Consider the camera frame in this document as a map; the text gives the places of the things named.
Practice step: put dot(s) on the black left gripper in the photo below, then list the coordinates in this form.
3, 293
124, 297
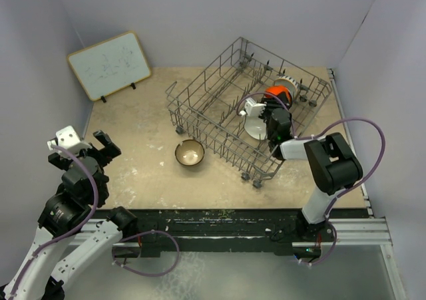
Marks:
106, 153

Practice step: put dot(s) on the white orange rimmed striped bowl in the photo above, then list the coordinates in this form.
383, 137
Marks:
290, 83

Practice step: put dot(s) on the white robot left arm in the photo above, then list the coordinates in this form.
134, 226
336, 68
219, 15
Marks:
46, 272

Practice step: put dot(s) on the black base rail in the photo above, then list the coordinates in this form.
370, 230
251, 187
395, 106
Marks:
277, 231

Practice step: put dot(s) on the brown glazed bowl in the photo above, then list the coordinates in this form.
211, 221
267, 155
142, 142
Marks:
189, 152

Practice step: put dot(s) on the grey wire dish rack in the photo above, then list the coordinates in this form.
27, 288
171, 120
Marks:
207, 108

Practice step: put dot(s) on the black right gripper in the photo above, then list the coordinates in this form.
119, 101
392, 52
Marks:
273, 103

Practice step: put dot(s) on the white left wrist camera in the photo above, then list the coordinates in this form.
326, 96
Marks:
69, 139

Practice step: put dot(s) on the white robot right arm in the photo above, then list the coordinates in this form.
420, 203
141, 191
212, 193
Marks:
333, 165

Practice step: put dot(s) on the yellow framed whiteboard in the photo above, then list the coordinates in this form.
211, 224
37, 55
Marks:
109, 66

